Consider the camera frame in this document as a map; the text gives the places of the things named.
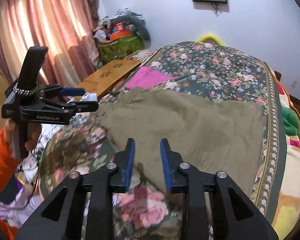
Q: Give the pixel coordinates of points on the left hand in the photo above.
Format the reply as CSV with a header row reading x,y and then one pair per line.
x,y
11,137

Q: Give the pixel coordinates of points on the white wall socket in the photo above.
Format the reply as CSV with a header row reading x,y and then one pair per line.
x,y
293,84

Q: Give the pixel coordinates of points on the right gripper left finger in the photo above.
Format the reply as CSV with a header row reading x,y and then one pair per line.
x,y
61,214

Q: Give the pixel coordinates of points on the yellow pillow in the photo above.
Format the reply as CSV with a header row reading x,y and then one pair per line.
x,y
211,38

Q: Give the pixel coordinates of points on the green storage bag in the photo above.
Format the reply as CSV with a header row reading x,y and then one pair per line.
x,y
120,48

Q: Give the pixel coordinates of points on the wooden lap desk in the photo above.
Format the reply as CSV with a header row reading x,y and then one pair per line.
x,y
104,79

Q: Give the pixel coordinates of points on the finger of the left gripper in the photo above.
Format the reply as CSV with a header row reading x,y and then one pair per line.
x,y
58,90
76,106

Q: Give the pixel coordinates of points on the olive khaki pants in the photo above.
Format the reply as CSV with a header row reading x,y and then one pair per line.
x,y
212,136

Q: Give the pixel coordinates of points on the colourful fleece blanket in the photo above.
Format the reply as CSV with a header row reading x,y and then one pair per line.
x,y
290,154

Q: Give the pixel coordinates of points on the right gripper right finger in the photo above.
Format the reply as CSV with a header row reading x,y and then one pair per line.
x,y
234,216

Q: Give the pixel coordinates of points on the pink striped curtain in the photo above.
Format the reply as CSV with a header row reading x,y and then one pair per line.
x,y
63,26

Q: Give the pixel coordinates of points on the orange box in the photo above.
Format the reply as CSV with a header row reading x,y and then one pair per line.
x,y
119,31

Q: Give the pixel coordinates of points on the folded pink pants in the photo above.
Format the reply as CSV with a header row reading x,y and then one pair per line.
x,y
147,78

